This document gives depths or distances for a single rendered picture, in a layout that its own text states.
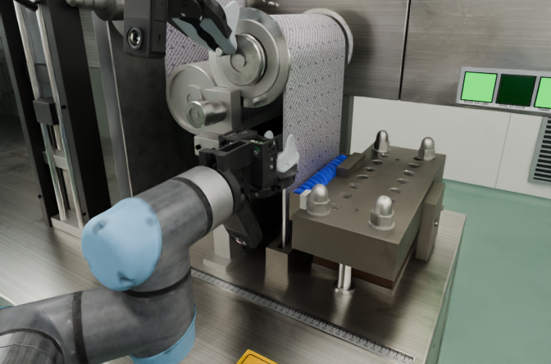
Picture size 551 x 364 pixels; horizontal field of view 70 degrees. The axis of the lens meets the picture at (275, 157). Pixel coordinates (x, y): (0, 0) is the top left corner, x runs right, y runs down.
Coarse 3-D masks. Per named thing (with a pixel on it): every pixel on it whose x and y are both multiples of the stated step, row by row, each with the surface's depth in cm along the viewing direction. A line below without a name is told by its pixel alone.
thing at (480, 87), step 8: (472, 80) 74; (480, 80) 73; (488, 80) 72; (464, 88) 75; (472, 88) 74; (480, 88) 73; (488, 88) 73; (464, 96) 75; (472, 96) 75; (480, 96) 74; (488, 96) 73
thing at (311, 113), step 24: (288, 96) 60; (312, 96) 67; (336, 96) 77; (288, 120) 61; (312, 120) 69; (336, 120) 79; (312, 144) 71; (336, 144) 82; (312, 168) 73; (288, 192) 66
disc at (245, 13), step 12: (240, 12) 58; (252, 12) 57; (264, 12) 56; (264, 24) 56; (276, 24) 55; (276, 36) 56; (288, 48) 56; (288, 60) 56; (216, 72) 63; (288, 72) 57; (252, 84) 60; (276, 84) 58; (240, 96) 62; (264, 96) 60; (276, 96) 59
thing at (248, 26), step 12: (240, 24) 58; (252, 24) 57; (264, 36) 56; (276, 48) 56; (216, 60) 62; (276, 60) 56; (276, 72) 57; (228, 84) 62; (264, 84) 59; (252, 96) 61
